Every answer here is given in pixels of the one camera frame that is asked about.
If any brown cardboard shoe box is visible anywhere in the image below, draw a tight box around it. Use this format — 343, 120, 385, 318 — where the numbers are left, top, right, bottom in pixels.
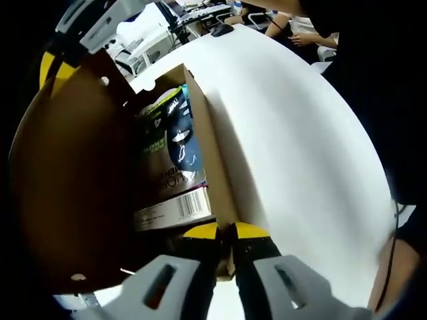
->
9, 49, 244, 296

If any black computer mouse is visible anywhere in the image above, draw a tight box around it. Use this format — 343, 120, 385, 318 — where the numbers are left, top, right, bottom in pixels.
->
210, 25, 235, 37

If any dark blue printed soft pack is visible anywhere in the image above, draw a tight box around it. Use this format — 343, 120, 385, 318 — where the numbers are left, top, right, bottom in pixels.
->
165, 85, 206, 183

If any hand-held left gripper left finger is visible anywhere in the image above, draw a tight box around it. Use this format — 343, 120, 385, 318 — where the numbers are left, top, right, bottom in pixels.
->
88, 222, 223, 320

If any white barcode carton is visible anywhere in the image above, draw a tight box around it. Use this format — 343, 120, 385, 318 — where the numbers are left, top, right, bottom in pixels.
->
133, 96, 214, 231

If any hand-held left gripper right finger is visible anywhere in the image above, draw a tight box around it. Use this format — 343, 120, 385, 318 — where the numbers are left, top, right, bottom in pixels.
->
232, 221, 373, 320

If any black cable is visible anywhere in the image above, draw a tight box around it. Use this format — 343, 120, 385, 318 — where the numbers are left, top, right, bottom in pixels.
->
378, 199, 401, 311

